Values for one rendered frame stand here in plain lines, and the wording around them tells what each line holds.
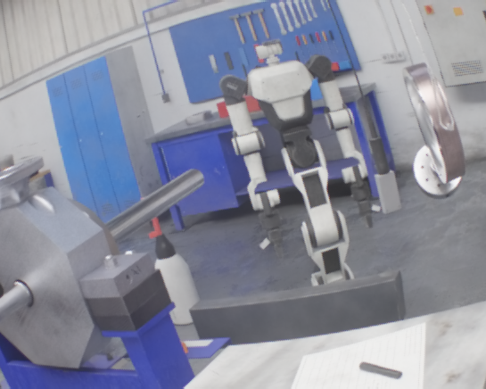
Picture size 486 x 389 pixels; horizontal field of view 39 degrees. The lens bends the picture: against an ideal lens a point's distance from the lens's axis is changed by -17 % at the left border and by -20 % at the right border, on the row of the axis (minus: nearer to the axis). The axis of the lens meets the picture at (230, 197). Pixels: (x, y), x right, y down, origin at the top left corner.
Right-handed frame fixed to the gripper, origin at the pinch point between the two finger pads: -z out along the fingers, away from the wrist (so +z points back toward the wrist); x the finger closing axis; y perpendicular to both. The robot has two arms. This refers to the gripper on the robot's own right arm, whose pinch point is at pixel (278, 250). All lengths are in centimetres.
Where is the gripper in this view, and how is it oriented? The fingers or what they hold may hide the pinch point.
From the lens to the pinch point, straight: 367.9
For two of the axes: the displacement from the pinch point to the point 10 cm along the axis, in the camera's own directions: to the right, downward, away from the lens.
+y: 9.6, -2.8, -0.1
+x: -0.1, 0.0, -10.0
